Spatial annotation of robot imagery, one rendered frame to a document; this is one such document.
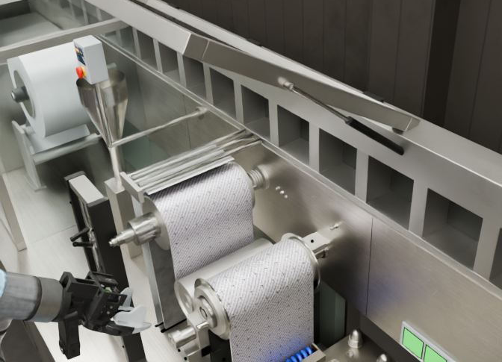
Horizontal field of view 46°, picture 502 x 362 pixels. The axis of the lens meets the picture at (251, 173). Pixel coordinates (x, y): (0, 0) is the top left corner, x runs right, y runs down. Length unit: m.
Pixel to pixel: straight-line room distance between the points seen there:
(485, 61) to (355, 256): 1.39
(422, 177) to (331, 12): 1.95
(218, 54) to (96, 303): 0.52
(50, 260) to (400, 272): 1.27
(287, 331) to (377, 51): 1.50
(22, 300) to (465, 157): 0.77
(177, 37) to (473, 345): 0.81
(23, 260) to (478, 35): 1.90
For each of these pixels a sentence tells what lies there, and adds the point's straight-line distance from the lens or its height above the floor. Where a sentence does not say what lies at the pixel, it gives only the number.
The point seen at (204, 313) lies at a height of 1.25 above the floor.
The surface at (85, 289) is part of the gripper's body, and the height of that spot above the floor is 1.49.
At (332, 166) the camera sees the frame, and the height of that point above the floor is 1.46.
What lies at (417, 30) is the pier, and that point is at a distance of 2.49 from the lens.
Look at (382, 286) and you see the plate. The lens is 1.36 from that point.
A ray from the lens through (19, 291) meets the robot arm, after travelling 1.04.
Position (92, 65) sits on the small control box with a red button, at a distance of 1.53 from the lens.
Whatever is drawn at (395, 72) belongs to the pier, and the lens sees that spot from 2.61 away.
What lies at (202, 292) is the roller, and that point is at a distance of 1.32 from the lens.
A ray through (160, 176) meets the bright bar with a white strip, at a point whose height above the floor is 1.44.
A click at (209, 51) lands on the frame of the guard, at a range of 0.80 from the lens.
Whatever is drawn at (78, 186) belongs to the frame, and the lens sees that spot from 1.47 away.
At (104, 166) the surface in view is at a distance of 2.21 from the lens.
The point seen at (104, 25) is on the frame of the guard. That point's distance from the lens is 2.02.
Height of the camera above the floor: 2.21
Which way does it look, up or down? 33 degrees down
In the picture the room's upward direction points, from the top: 4 degrees counter-clockwise
